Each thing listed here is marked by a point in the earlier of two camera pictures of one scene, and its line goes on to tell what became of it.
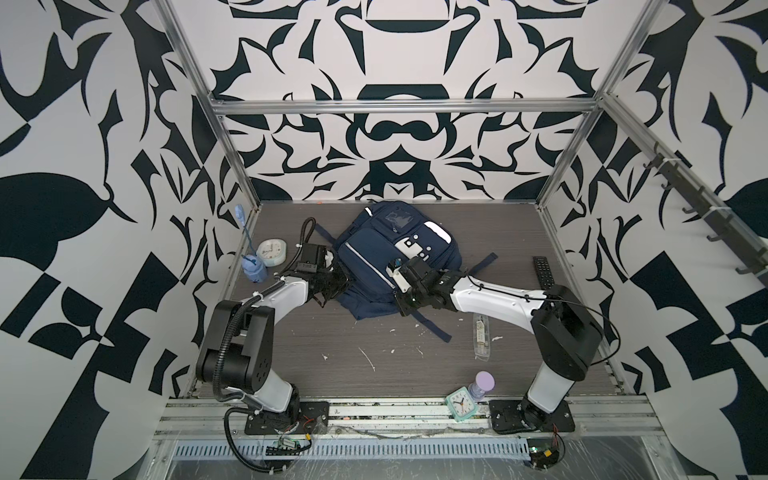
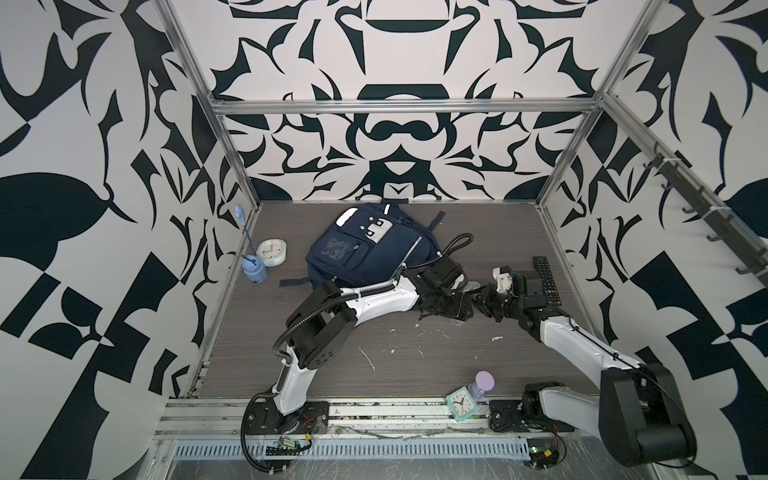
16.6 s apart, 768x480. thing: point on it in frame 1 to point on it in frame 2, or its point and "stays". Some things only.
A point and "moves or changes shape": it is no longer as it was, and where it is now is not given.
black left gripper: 344,280 to 463,309
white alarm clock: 272,252 stays
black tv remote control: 544,272 stays
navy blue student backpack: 378,236 moves or changes shape
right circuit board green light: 543,452 stays
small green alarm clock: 461,404 stays
